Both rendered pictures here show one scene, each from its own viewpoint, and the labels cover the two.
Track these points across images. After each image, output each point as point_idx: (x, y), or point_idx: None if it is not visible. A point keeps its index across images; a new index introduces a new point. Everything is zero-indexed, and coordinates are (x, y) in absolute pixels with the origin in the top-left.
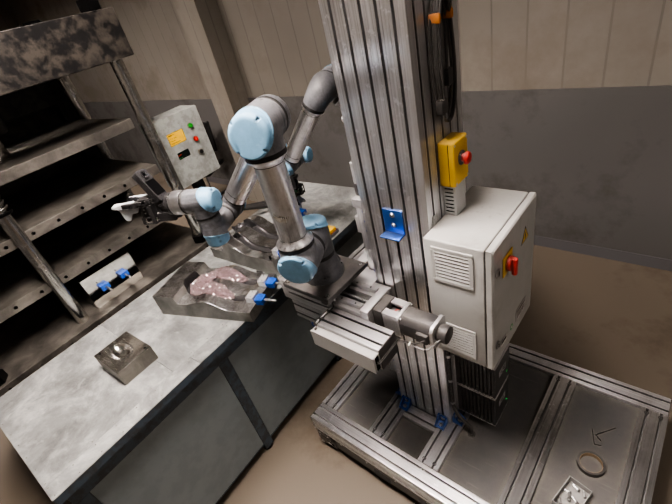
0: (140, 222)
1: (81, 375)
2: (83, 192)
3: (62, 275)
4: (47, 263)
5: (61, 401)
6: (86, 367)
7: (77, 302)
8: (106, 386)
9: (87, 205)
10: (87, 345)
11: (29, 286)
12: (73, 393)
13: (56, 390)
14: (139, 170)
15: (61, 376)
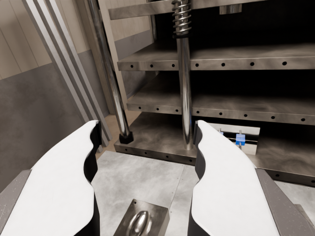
0: (300, 110)
1: (127, 195)
2: (272, 49)
3: (196, 109)
4: (189, 94)
5: (101, 200)
6: (136, 192)
7: (191, 134)
8: (111, 234)
9: (258, 64)
10: (161, 173)
11: (176, 100)
12: (108, 204)
13: (113, 186)
14: None
15: (127, 178)
